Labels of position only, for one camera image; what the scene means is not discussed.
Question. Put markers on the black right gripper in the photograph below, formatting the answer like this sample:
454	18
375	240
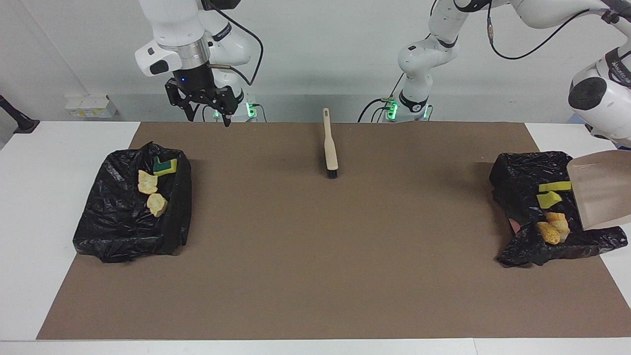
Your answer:
197	84

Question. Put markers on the yellow sponge piece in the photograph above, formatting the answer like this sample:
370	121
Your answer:
167	168
548	199
554	186

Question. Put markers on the golden croissant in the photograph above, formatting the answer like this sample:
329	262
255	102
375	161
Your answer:
147	182
558	221

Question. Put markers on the pale bread chunk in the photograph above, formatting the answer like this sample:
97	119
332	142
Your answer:
157	204

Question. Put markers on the beige hand brush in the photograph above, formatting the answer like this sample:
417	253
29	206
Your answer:
330	143

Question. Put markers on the brown oblong bread roll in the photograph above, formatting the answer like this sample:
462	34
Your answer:
548	232

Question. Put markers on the beige plastic dustpan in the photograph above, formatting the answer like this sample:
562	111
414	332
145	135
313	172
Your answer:
604	192

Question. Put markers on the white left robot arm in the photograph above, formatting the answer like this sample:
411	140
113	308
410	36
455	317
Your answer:
596	98

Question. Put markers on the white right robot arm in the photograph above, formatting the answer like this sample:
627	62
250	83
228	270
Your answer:
172	29

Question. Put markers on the black bag lined trash bin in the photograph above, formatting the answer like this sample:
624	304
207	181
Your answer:
517	187
118	227

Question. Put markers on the brown table mat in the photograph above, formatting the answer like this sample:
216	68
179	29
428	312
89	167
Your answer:
345	276

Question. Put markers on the blue grey cabinet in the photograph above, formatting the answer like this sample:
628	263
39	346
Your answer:
578	118

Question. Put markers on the white wall socket box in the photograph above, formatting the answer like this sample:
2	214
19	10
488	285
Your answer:
91	106

